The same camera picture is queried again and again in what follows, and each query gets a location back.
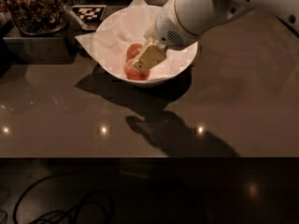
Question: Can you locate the black floor cable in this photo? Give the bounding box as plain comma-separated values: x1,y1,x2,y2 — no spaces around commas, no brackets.
0,171,116,224

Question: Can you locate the red apple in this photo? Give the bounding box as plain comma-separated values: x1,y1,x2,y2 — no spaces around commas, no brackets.
123,59,150,80
126,43,143,60

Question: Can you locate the glass jar of snacks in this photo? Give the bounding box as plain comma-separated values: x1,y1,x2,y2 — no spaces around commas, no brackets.
2,0,68,35

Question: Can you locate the black white marker tag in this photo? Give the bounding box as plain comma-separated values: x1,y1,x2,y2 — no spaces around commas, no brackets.
72,5,107,23

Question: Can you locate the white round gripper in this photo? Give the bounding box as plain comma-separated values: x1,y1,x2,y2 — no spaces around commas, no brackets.
132,0,200,72

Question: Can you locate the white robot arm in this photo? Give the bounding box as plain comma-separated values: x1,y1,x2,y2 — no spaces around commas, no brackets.
133,0,299,72

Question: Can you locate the white paper liner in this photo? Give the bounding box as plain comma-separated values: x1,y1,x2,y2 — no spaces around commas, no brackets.
76,0,198,87

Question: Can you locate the grey metal box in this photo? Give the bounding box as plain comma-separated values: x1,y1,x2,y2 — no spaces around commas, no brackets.
4,27,77,64

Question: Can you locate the white bowl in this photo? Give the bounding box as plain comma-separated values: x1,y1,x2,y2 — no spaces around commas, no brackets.
90,6,198,87

